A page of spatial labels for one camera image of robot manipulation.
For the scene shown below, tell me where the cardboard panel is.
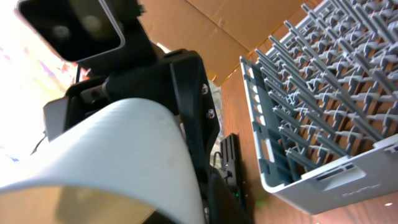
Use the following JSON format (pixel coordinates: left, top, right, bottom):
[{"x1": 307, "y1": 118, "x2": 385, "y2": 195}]
[{"x1": 139, "y1": 0, "x2": 305, "y2": 85}]

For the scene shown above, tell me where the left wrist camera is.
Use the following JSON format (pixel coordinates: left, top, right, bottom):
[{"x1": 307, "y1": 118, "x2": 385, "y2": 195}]
[{"x1": 16, "y1": 0, "x2": 126, "y2": 62}]

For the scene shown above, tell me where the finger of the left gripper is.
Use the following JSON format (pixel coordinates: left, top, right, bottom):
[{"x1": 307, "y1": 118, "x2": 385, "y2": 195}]
[{"x1": 207, "y1": 167, "x2": 249, "y2": 224}]

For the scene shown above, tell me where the white cup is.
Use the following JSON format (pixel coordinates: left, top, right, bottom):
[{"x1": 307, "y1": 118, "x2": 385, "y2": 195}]
[{"x1": 1, "y1": 98, "x2": 205, "y2": 223}]

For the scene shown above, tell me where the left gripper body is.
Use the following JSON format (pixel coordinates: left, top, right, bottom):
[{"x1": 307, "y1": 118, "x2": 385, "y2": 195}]
[{"x1": 63, "y1": 19, "x2": 220, "y2": 186}]

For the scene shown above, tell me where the grey dish rack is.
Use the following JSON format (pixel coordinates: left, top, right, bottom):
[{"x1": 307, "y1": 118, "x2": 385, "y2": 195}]
[{"x1": 240, "y1": 0, "x2": 397, "y2": 215}]

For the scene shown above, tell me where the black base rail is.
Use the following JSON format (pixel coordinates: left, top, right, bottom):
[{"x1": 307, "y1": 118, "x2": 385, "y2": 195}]
[{"x1": 211, "y1": 133, "x2": 249, "y2": 224}]

